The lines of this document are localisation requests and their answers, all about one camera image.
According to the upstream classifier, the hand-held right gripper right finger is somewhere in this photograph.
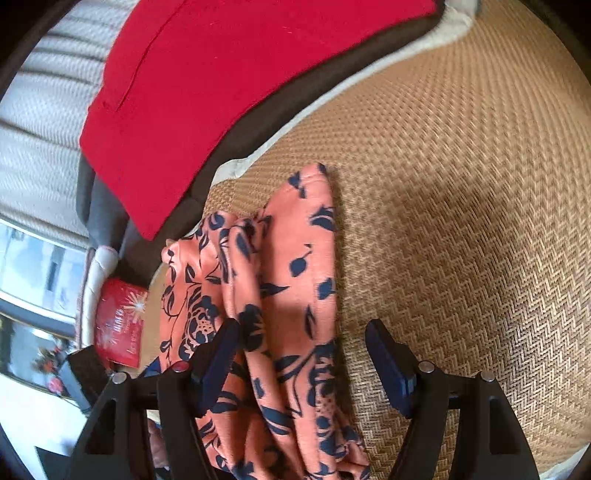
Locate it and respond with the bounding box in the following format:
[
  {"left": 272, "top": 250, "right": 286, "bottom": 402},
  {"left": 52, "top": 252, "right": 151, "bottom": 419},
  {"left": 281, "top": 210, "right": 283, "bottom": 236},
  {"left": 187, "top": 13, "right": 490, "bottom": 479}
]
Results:
[{"left": 365, "top": 318, "right": 541, "bottom": 480}]

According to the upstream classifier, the woven straw mat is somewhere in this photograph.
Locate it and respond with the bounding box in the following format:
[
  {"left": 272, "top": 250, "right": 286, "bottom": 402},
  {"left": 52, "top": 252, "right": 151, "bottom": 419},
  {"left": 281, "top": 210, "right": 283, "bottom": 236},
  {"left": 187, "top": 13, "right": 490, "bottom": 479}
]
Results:
[{"left": 148, "top": 9, "right": 587, "bottom": 480}]

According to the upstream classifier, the red printed packet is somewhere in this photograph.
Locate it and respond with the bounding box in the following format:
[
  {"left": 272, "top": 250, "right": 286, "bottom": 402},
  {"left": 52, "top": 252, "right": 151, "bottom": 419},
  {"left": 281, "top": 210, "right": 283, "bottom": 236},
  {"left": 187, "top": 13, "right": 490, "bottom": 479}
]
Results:
[{"left": 95, "top": 278, "right": 149, "bottom": 368}]

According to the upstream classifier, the window pane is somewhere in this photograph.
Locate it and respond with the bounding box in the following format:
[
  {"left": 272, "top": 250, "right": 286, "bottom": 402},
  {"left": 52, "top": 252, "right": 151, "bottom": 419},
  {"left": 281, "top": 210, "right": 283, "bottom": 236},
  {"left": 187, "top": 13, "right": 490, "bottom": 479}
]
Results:
[{"left": 0, "top": 217, "right": 90, "bottom": 385}]

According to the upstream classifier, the red cloth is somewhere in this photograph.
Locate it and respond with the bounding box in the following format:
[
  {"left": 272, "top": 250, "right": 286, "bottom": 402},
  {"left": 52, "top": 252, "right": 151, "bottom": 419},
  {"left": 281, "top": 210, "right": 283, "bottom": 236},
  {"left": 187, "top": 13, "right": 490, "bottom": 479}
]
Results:
[{"left": 79, "top": 0, "right": 439, "bottom": 241}]

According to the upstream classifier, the cream mattress edge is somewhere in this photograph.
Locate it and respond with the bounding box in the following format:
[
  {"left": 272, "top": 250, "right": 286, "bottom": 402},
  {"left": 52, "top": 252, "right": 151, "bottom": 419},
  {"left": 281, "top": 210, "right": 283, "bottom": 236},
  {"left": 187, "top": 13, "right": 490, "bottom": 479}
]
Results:
[{"left": 74, "top": 0, "right": 484, "bottom": 348}]

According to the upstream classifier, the orange floral garment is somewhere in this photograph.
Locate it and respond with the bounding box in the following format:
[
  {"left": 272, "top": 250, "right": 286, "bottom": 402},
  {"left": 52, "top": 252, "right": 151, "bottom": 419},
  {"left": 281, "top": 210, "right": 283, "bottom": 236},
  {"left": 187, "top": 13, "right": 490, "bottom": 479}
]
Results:
[{"left": 143, "top": 162, "right": 371, "bottom": 480}]

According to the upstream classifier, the white ribbed headboard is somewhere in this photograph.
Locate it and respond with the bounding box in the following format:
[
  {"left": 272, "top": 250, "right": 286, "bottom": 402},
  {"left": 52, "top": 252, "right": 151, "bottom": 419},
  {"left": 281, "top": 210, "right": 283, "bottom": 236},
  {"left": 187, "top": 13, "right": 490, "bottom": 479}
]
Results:
[{"left": 0, "top": 9, "right": 122, "bottom": 232}]

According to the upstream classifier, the black box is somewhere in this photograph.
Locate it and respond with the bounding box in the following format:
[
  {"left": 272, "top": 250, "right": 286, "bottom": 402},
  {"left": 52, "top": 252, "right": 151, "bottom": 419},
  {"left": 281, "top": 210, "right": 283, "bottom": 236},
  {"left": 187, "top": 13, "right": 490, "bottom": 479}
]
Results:
[{"left": 60, "top": 346, "right": 110, "bottom": 414}]

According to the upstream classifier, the white ledge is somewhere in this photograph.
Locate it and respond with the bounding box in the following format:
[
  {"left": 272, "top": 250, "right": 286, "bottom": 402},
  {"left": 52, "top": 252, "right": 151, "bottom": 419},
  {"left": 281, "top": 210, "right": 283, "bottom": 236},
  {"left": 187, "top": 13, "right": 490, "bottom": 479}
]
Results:
[{"left": 0, "top": 373, "right": 95, "bottom": 467}]

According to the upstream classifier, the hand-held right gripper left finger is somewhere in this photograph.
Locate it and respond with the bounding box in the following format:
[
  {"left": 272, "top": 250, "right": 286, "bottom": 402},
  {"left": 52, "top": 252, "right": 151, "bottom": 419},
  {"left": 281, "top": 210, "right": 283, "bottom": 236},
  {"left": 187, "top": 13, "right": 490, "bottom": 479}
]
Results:
[{"left": 62, "top": 318, "right": 243, "bottom": 480}]

